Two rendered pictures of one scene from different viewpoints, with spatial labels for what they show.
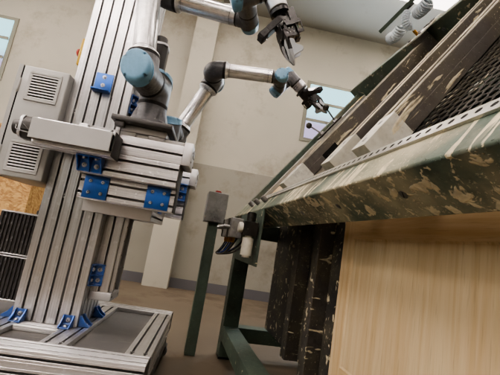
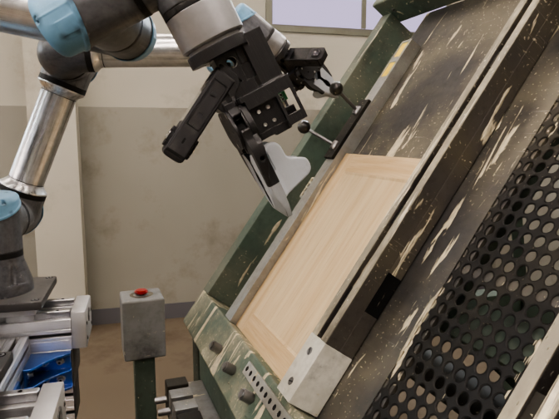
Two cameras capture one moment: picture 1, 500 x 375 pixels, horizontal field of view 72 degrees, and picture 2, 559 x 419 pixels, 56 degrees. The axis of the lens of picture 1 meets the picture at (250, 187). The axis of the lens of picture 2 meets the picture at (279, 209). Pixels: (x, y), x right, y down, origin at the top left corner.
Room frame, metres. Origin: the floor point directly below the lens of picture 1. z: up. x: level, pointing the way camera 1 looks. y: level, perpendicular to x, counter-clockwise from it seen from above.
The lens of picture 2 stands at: (0.54, 0.03, 1.40)
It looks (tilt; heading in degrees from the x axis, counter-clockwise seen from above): 8 degrees down; 350
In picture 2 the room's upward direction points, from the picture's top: straight up
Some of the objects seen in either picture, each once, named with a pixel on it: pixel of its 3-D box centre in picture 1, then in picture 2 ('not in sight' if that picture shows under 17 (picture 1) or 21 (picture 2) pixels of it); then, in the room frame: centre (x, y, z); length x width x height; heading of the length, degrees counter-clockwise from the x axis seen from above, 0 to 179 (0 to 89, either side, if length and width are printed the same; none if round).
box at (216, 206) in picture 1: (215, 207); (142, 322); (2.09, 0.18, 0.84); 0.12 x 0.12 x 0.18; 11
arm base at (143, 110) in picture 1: (150, 116); not in sight; (1.33, 0.44, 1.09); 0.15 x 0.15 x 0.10
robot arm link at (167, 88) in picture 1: (155, 88); not in sight; (1.32, 0.44, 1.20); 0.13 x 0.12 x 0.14; 172
